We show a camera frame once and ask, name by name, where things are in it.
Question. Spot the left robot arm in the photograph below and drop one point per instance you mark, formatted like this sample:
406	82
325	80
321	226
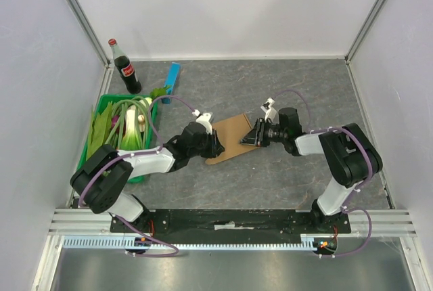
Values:
101	179

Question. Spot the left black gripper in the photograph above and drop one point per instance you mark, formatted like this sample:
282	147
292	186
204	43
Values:
216	147

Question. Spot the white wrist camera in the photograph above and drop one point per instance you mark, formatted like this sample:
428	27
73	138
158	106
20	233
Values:
204	119
269	110

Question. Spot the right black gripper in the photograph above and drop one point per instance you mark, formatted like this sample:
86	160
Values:
260	132

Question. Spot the blue slotted cable duct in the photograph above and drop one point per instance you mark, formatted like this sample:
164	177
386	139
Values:
136	243

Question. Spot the green leafy vegetable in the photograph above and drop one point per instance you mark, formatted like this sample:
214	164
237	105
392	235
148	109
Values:
100	127

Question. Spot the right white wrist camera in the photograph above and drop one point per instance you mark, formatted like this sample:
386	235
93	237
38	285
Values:
269	110

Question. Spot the blue rectangular block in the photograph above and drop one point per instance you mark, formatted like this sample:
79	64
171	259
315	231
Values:
173	73

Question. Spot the cola glass bottle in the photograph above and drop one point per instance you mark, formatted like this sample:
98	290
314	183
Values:
125	68

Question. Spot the brown cardboard box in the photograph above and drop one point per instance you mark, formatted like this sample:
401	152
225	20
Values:
230	132

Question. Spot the green long beans bundle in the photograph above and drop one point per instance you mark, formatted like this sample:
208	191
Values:
125	106

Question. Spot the white radish with leaves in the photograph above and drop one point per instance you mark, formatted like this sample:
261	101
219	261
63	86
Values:
157	92

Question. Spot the purple eggplant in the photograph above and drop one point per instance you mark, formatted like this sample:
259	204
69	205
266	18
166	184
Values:
115	120

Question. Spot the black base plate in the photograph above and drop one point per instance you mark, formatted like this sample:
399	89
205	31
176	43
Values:
236	226

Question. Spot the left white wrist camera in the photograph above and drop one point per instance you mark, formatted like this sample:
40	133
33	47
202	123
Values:
204	119

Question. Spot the white green bok choy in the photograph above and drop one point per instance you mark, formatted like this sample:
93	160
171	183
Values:
131	139

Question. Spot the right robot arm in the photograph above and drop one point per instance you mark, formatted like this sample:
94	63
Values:
350	156

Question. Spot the green plastic tray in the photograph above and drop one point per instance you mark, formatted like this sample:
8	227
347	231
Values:
152	115

